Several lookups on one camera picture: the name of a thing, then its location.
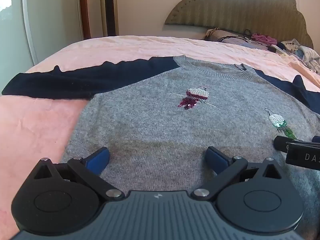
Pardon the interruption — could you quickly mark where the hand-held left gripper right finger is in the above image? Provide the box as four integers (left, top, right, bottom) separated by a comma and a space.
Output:
190, 146, 285, 202

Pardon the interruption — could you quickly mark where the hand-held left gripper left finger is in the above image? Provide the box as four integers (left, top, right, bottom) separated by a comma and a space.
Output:
32, 147, 125, 202

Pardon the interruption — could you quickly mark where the grey sweater with navy sleeves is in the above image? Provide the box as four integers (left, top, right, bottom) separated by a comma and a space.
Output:
1, 55, 320, 240

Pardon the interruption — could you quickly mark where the pile of light clothes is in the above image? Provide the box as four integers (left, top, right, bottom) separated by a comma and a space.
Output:
279, 38, 320, 74

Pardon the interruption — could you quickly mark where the pink bed sheet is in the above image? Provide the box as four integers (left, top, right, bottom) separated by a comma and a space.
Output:
0, 35, 320, 240

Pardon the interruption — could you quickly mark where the peach blanket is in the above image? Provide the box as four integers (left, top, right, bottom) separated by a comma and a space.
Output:
287, 55, 320, 81

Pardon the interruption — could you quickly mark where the magenta cloth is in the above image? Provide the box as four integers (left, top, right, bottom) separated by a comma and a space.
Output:
251, 33, 278, 44

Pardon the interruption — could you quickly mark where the patterned pillow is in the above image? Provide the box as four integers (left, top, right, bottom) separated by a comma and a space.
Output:
204, 27, 247, 43

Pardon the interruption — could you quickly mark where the olive padded headboard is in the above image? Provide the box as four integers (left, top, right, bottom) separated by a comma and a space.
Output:
164, 0, 314, 49

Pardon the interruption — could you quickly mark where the frosted glass sliding door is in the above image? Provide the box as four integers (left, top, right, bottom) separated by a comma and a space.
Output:
0, 0, 84, 67

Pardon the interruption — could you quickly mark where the gold tower fan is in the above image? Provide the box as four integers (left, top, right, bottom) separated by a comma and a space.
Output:
99, 0, 119, 38

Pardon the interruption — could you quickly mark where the black cable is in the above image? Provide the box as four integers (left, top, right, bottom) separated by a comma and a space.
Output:
217, 29, 276, 51

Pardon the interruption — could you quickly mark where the brown wooden door frame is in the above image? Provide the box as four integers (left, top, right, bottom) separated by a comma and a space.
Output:
78, 0, 91, 41

